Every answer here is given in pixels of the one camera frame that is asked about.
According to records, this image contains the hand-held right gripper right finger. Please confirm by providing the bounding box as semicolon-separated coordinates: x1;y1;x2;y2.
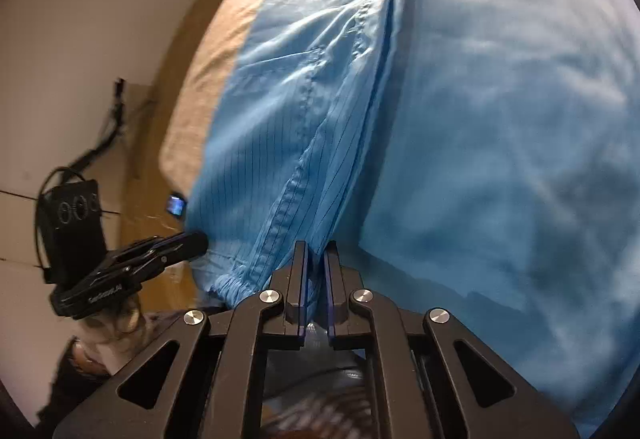
322;240;581;439

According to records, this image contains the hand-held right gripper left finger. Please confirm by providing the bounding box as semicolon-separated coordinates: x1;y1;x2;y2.
52;240;308;439

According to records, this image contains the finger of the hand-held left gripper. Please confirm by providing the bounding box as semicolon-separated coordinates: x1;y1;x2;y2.
75;249;173;292
107;231;209;265

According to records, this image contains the blue striped work garment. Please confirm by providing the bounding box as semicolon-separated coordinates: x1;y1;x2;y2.
187;0;640;435

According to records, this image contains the person's left forearm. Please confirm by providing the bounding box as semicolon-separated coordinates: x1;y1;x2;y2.
65;296;151;380

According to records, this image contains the small device with blue screen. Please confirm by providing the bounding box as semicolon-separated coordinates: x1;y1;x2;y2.
166;192;187;220

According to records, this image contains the beige plaid blanket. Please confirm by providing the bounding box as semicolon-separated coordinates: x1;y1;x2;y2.
159;0;361;200

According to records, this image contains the black wall cable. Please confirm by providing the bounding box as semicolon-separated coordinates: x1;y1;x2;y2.
65;78;127;176

